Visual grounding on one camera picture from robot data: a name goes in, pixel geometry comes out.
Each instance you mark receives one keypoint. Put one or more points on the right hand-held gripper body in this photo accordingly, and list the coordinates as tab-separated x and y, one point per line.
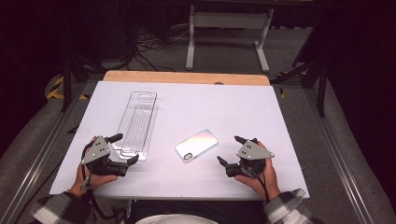
252	151

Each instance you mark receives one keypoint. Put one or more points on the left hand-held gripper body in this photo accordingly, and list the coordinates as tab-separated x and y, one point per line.
96	152

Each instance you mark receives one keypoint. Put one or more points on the iridescent phone case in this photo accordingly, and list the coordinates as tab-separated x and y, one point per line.
196	145

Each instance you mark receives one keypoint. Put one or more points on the clear plastic packaging tray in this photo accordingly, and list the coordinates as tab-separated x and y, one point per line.
140	118

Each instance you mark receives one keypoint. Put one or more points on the person's left hand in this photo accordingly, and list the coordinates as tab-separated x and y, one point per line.
93	181

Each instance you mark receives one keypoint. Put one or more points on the person's right hand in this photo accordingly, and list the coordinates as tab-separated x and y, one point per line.
264	180

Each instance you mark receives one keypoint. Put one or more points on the white board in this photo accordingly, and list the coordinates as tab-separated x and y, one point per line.
199	109

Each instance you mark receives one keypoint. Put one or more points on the person's dark trousers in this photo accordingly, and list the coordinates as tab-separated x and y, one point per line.
193	207

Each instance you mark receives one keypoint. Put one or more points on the black metal stand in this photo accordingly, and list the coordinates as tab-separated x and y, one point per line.
320	90
66	84

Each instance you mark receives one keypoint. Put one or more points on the person's white shirt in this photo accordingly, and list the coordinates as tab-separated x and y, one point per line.
177	219

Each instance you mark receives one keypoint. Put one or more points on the wooden table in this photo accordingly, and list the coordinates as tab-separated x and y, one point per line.
186	77

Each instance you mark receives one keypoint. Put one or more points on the white metal stand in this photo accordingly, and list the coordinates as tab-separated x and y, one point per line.
229	20

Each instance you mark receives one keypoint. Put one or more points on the aluminium rail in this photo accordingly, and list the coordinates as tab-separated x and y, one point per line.
336	149
40	158

